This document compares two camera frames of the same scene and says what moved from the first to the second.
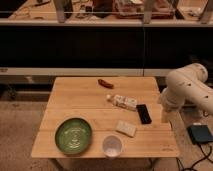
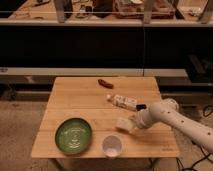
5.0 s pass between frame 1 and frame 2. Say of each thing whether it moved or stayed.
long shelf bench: stayed
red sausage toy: stayed
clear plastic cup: stayed
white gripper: moved
